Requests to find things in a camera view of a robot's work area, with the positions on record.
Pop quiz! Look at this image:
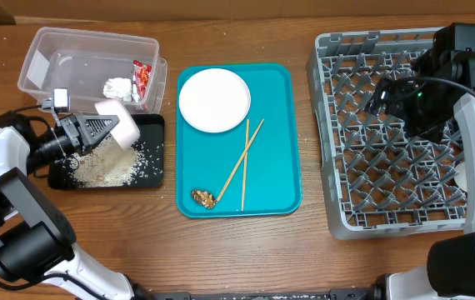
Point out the small white rice bowl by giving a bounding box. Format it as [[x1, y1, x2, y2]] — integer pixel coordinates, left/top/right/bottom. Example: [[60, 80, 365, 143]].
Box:
[[95, 99, 141, 149]]

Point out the white napkin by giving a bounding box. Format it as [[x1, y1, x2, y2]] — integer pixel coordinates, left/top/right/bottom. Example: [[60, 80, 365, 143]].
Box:
[[102, 77, 133, 102]]

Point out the red snack wrapper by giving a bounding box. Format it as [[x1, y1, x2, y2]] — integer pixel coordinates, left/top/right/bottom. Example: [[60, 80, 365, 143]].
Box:
[[132, 60, 152, 103]]

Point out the grey-green bowl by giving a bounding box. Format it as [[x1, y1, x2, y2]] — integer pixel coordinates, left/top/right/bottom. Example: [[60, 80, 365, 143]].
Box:
[[454, 162, 468, 192]]

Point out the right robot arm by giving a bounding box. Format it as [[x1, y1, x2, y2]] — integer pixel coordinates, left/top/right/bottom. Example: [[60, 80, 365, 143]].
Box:
[[365, 22, 475, 299]]

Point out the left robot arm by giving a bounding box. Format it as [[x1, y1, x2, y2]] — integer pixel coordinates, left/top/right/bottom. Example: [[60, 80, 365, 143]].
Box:
[[0, 110, 153, 299]]

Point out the grey dishwasher rack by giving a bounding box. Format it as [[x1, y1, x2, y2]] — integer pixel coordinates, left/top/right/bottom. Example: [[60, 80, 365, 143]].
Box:
[[307, 27, 468, 240]]

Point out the spilled rice pile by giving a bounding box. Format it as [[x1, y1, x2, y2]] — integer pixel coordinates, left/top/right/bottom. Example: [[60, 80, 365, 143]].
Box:
[[63, 136, 164, 188]]

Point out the black plastic tray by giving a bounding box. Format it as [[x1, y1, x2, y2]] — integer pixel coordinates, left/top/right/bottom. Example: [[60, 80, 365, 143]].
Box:
[[47, 114, 165, 190]]

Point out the clear plastic bin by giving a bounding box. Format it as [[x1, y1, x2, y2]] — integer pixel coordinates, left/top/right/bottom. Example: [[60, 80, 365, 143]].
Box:
[[17, 27, 168, 114]]

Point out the large white plate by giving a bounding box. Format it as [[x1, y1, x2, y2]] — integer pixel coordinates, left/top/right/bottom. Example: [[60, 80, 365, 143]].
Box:
[[178, 68, 252, 133]]

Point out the gold foil wrapper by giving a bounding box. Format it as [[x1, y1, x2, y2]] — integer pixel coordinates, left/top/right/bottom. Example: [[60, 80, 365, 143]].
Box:
[[191, 190, 218, 209]]

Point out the teal serving tray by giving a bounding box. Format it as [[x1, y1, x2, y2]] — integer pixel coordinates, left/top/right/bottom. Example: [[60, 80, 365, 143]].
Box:
[[176, 63, 303, 218]]

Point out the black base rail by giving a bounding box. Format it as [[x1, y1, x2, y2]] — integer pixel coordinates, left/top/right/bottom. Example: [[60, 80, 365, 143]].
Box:
[[149, 286, 387, 300]]

